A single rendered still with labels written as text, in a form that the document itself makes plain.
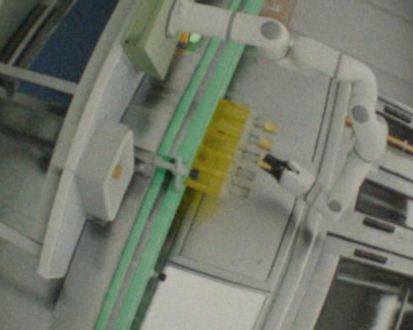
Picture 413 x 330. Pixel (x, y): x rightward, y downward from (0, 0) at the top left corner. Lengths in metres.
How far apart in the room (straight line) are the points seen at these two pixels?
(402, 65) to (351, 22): 0.82
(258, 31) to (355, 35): 5.24
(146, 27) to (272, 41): 0.33
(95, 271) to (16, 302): 0.40
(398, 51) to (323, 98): 4.70
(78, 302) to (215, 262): 0.50
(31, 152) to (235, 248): 0.77
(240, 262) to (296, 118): 0.58
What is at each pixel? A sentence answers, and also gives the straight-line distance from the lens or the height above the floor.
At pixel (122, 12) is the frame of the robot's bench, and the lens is 1.66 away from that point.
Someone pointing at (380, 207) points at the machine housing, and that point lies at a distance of 2.17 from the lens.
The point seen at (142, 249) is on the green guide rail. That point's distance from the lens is 1.75.
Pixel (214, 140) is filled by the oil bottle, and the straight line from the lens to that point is 1.92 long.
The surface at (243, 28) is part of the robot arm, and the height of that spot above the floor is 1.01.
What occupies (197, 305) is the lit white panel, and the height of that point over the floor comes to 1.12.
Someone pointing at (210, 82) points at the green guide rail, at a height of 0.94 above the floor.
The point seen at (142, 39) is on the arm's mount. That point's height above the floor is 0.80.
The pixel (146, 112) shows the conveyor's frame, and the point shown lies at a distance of 1.81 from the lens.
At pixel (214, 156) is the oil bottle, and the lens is 1.89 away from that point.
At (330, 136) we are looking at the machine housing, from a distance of 2.19.
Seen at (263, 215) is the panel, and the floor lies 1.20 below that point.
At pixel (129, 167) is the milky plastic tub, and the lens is 1.73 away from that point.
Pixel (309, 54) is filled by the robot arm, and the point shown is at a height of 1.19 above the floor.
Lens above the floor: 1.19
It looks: 6 degrees down
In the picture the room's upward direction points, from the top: 109 degrees clockwise
